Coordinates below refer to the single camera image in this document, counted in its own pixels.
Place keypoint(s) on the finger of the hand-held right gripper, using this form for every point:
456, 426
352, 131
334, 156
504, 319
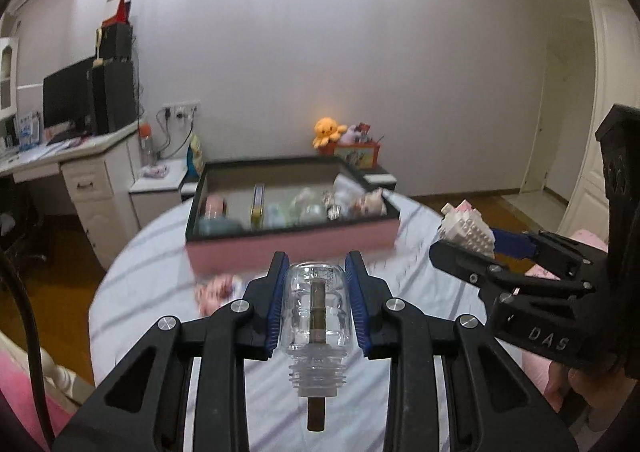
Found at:
465, 262
515, 243

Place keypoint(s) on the black office chair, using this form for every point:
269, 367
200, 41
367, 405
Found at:
20, 227

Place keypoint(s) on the black box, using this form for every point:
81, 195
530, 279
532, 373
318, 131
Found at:
115, 42

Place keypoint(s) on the red gift box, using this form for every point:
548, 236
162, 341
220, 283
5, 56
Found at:
120, 11

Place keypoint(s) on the silver metallic item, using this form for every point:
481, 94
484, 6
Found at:
332, 207

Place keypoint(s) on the pink blanket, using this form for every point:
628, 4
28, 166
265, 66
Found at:
15, 407

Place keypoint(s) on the black computer monitor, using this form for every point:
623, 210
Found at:
67, 94

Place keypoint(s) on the white desk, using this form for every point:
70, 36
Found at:
85, 176

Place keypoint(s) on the blue yellow carton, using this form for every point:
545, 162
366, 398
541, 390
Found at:
257, 207

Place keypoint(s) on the orange-capped bottle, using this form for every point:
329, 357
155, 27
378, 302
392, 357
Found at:
145, 146

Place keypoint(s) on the white block toy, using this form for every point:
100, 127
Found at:
467, 229

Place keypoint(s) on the white door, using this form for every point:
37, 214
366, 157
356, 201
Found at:
600, 81

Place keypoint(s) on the striped white tablecloth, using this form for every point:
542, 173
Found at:
150, 282

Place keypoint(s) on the orange octopus plush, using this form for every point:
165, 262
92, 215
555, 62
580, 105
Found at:
327, 131

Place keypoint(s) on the clear bag with pink print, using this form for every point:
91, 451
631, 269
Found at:
217, 292

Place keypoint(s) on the white glass-door cabinet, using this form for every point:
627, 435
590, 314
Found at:
7, 76

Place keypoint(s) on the clear glass bottle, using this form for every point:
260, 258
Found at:
300, 312

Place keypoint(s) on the pink white soft toy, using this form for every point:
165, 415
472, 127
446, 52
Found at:
369, 204

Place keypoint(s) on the person's right hand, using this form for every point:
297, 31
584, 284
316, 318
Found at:
567, 384

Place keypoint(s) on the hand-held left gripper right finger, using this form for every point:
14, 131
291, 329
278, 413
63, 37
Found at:
357, 302

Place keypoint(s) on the blue yellow snack bag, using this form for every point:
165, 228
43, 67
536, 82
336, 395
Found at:
195, 156

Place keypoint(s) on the white nightstand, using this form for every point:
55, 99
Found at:
160, 192

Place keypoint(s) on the teal round bowl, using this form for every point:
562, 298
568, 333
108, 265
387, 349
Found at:
220, 226

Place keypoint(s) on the white wall outlet strip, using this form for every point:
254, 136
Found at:
181, 108

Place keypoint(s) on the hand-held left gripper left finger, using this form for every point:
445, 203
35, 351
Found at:
272, 302

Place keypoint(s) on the purple plush toy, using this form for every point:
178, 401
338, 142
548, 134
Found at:
351, 133

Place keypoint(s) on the black computer tower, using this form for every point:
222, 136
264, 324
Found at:
114, 96

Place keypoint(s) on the white plastic bag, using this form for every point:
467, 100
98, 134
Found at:
347, 189

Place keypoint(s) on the pink storage box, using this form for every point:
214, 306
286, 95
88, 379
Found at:
300, 244

